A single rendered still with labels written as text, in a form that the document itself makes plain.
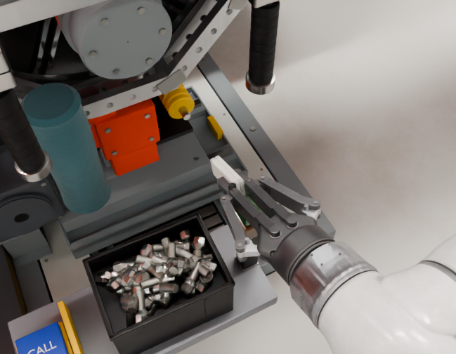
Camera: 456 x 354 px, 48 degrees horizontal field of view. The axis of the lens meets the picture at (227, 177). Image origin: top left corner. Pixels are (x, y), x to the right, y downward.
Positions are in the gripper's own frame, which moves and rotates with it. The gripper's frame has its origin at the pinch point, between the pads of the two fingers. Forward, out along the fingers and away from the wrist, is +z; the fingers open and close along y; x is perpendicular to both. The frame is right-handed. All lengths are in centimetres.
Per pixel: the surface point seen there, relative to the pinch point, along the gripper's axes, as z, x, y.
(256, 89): 5.6, -7.7, -9.6
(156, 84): 31.4, 0.5, -3.0
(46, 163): 8.2, -9.0, 21.2
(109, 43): 11.6, -19.5, 7.6
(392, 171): 35, 63, -70
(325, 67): 80, 50, -81
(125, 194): 48, 36, 7
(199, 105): 69, 35, -26
